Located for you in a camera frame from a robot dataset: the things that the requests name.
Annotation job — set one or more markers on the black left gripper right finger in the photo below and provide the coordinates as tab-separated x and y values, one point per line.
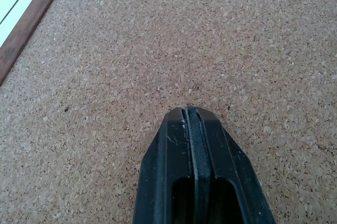
226	176

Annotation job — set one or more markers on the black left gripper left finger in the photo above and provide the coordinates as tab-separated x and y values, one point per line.
163	171

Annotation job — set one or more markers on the cork board with wooden frame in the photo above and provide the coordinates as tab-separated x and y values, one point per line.
168	50

